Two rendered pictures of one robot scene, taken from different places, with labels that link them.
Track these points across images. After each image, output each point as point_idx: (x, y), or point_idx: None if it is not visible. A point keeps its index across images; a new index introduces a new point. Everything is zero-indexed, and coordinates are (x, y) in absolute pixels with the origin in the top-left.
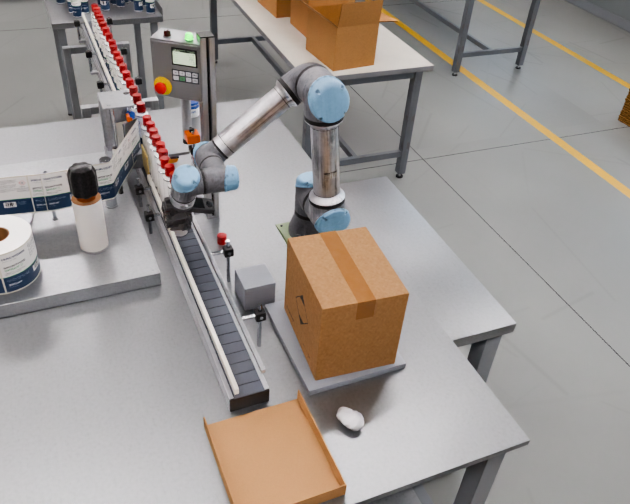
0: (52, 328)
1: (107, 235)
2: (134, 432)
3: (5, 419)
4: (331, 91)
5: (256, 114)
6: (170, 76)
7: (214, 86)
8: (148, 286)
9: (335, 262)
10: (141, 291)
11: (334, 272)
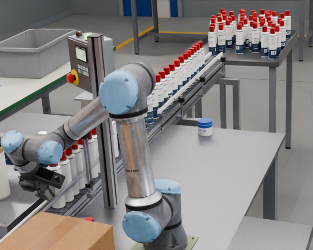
0: None
1: (15, 192)
2: None
3: None
4: (113, 82)
5: (93, 103)
6: (77, 69)
7: (101, 81)
8: None
9: (39, 240)
10: None
11: (25, 246)
